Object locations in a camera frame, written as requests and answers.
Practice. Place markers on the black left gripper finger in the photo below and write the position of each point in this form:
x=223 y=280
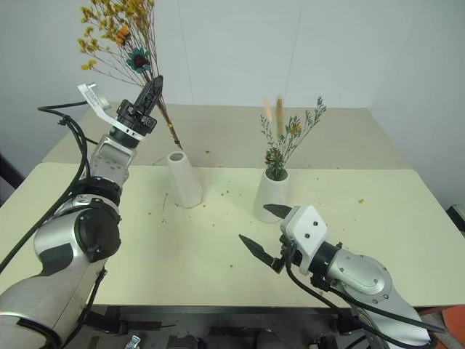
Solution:
x=148 y=91
x=155 y=95

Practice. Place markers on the orange object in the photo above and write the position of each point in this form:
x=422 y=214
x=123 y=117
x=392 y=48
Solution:
x=454 y=323

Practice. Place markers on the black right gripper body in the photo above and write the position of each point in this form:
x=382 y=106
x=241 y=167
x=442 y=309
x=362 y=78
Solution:
x=287 y=256

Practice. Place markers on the tall white ceramic vase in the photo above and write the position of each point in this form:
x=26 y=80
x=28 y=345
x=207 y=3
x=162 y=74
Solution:
x=184 y=181

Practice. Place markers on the green dried flower bouquet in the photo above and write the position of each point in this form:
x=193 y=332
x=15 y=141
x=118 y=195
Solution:
x=287 y=136

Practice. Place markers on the short white ceramic vase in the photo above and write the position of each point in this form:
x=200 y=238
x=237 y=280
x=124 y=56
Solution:
x=269 y=196

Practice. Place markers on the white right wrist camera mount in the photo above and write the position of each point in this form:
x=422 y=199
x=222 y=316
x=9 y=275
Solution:
x=306 y=232

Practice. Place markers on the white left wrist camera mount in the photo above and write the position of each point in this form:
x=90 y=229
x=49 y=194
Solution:
x=95 y=99

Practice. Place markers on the yellow dried flower bouquet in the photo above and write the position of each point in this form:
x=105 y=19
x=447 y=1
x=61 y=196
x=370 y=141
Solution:
x=125 y=51

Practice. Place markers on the black table frame bar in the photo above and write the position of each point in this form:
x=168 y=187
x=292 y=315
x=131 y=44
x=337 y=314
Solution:
x=218 y=312

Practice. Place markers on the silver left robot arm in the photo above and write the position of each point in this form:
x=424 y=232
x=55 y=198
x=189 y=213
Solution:
x=61 y=276

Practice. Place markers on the dark slanted bar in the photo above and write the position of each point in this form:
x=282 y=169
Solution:
x=8 y=171

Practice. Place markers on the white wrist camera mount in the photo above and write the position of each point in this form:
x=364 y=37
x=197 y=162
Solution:
x=306 y=232
x=95 y=99

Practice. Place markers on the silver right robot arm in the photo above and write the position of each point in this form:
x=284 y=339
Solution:
x=367 y=287

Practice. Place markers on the small silver metal clip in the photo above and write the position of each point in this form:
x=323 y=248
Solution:
x=133 y=341

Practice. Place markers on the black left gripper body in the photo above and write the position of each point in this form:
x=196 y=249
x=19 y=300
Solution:
x=135 y=117

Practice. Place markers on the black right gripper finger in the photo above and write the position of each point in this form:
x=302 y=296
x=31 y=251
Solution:
x=256 y=250
x=277 y=210

